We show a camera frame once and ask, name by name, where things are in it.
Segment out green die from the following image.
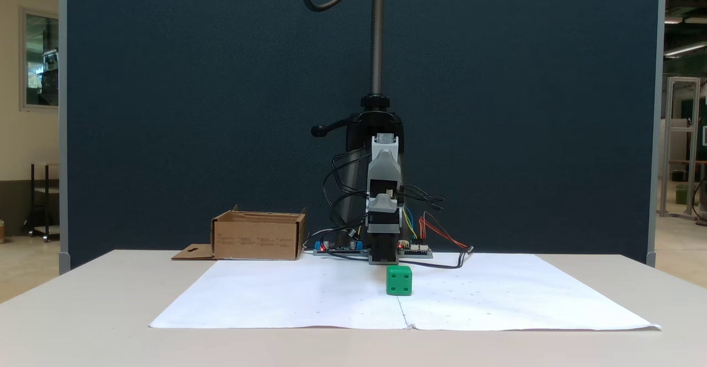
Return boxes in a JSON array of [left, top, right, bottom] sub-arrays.
[[386, 265, 413, 296]]

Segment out white paper sheet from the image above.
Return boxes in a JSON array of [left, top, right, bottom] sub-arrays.
[[149, 254, 662, 332]]

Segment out framed wall window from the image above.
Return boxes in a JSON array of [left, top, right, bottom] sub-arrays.
[[19, 7, 60, 112]]

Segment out black power cable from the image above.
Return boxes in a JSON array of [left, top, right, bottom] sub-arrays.
[[400, 245, 474, 270]]

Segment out orange and red wires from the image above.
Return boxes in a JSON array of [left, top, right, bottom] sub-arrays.
[[419, 211, 469, 249]]

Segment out aluminium profile frame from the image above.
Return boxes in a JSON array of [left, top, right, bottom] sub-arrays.
[[660, 77, 701, 219]]

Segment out circuit board with blue terminals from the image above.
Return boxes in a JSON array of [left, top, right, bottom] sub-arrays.
[[313, 239, 368, 256]]

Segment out brown cardboard box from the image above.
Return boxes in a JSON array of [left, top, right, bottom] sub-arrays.
[[172, 206, 308, 261]]

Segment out black shelf cart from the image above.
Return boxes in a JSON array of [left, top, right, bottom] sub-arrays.
[[22, 162, 60, 242]]

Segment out black tripod with metal pole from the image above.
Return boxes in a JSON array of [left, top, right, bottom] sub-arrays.
[[311, 0, 407, 251]]

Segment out dark blue partition panel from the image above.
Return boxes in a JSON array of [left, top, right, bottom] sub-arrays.
[[59, 0, 666, 274]]

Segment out circuit board with white connectors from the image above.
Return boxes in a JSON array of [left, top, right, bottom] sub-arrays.
[[399, 241, 433, 259]]

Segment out long ceiling light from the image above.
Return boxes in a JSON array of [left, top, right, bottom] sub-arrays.
[[664, 41, 707, 58]]

